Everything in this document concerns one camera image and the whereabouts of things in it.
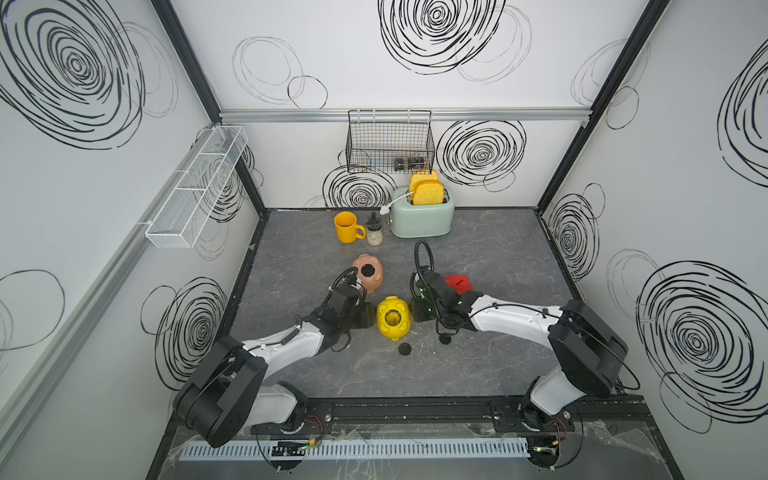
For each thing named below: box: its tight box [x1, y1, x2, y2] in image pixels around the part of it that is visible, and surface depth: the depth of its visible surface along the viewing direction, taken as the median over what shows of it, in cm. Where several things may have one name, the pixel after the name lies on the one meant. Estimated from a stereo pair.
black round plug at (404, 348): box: [398, 342, 412, 356], surface depth 86 cm
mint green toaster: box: [390, 188, 455, 238], surface depth 105 cm
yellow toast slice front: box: [413, 180, 445, 206], surface depth 101 cm
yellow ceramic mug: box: [334, 211, 366, 244], surface depth 108 cm
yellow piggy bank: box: [377, 295, 411, 342], surface depth 84 cm
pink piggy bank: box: [352, 254, 383, 294], surface depth 93 cm
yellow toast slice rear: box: [410, 170, 438, 195], surface depth 103 cm
